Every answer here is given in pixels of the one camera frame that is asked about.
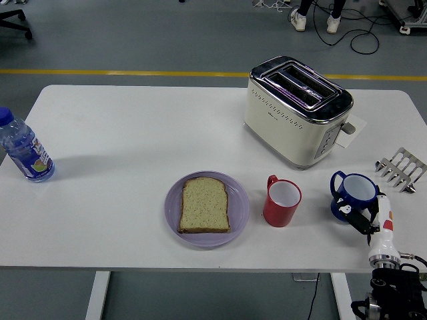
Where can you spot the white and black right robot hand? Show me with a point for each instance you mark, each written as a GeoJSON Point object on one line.
{"type": "Point", "coordinates": [383, 226]}

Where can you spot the blue enamel cup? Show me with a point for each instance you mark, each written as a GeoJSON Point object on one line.
{"type": "Point", "coordinates": [358, 188]}

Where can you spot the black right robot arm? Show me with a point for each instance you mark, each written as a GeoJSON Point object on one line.
{"type": "Point", "coordinates": [397, 290]}

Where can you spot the red enamel cup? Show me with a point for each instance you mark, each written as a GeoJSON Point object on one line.
{"type": "Point", "coordinates": [278, 215]}

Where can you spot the bread slice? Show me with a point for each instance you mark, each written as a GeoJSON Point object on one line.
{"type": "Point", "coordinates": [204, 206]}

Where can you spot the silver metal toast rack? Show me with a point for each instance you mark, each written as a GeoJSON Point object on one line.
{"type": "Point", "coordinates": [400, 168]}

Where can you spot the white table leg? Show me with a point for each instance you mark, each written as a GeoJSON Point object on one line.
{"type": "Point", "coordinates": [98, 296]}
{"type": "Point", "coordinates": [343, 296]}

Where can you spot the grey socket box under table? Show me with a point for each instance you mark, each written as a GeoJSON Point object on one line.
{"type": "Point", "coordinates": [300, 277]}

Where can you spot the white paper card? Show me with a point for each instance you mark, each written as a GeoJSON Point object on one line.
{"type": "Point", "coordinates": [358, 125]}

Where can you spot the cream and chrome toaster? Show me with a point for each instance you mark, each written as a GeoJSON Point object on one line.
{"type": "Point", "coordinates": [280, 133]}

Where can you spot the purple plate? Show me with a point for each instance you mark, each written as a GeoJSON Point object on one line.
{"type": "Point", "coordinates": [238, 210]}

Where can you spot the metal equipment cart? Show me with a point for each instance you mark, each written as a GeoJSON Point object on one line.
{"type": "Point", "coordinates": [412, 16]}

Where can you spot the person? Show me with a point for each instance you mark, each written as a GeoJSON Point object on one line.
{"type": "Point", "coordinates": [300, 20]}

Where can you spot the clear bottle with blue cap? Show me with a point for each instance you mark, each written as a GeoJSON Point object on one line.
{"type": "Point", "coordinates": [28, 153]}

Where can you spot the black office chair base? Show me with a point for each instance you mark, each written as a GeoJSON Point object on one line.
{"type": "Point", "coordinates": [15, 16]}

